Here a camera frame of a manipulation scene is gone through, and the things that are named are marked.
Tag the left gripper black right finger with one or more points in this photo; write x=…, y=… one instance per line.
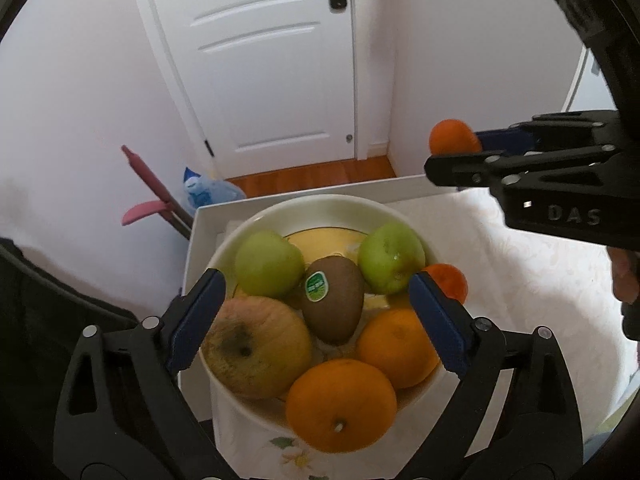
x=538, y=434

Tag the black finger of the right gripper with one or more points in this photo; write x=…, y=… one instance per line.
x=554, y=132
x=476, y=170

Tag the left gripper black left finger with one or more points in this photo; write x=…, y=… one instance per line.
x=121, y=414

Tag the brown kiwi with sticker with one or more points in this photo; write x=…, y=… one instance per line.
x=332, y=299

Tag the right hand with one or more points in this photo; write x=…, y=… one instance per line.
x=625, y=283

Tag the white wardrobe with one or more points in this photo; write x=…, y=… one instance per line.
x=588, y=90

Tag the floral tablecloth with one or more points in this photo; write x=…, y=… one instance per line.
x=519, y=280

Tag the white fruit bowl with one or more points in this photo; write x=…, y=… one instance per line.
x=255, y=441

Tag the small orange behind bowl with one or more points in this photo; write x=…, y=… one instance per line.
x=450, y=280

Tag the green apple right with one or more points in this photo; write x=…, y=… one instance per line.
x=389, y=256

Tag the green apple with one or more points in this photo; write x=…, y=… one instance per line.
x=266, y=264
x=389, y=256

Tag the yellowish bruised apple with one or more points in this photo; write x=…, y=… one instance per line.
x=257, y=347

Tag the orange front large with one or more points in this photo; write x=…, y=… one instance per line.
x=341, y=406

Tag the green apple left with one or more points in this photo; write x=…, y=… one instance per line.
x=266, y=264

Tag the white door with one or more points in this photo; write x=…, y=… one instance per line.
x=262, y=85

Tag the blue water bottle bag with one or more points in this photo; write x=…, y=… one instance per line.
x=204, y=191

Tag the pink dustpan handle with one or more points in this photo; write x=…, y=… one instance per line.
x=164, y=204

